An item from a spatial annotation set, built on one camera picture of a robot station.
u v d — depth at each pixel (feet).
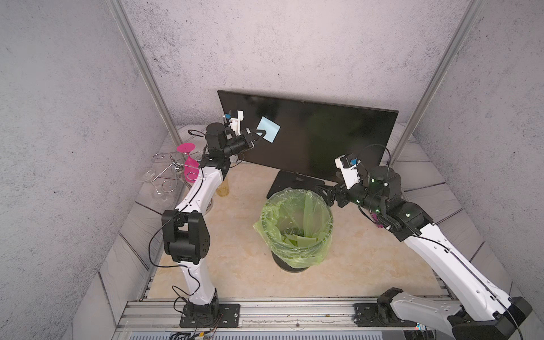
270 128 2.59
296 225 2.83
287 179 3.67
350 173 1.86
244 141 2.37
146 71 2.77
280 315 2.43
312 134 3.16
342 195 1.92
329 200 1.98
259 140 2.52
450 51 2.60
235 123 2.43
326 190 1.95
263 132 2.58
